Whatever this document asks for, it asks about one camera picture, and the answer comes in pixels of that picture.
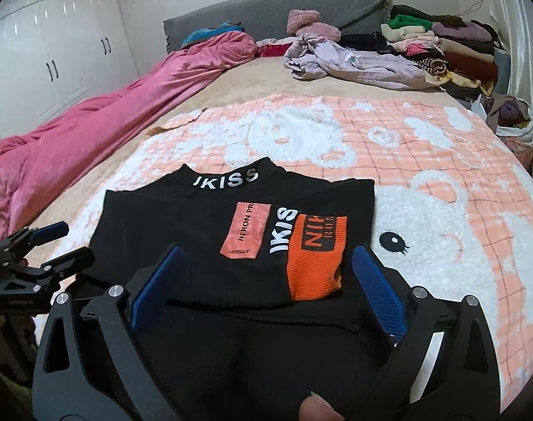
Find pink checked bear blanket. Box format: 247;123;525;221
34;94;533;413

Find pink floral bag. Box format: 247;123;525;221
510;136;533;172

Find dark red cloth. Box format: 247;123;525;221
258;41;294;58

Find grey bedside panel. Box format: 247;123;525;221
495;48;512;95

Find black sweater with orange cuffs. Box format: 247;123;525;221
75;158;429;421

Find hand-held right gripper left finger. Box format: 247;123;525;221
32;246;188;421

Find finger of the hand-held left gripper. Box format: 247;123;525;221
9;247;96;291
0;221;71;268

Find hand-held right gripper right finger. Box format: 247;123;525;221
352;243;502;421

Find white satin curtain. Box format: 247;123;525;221
490;0;533;194

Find crumpled lilac garment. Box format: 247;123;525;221
284;35;429;91

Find person's right hand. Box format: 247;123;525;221
298;397;350;421

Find stack of folded clothes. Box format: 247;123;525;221
341;4;500;101

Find white plastic bag of clothes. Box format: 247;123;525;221
471;94;533;143

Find pink quilt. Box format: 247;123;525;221
0;31;258;238

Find grey headboard cover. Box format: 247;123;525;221
163;0;390;53

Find blue patterned cloth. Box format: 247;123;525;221
181;21;245;47

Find white wardrobe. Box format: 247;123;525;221
0;0;131;141

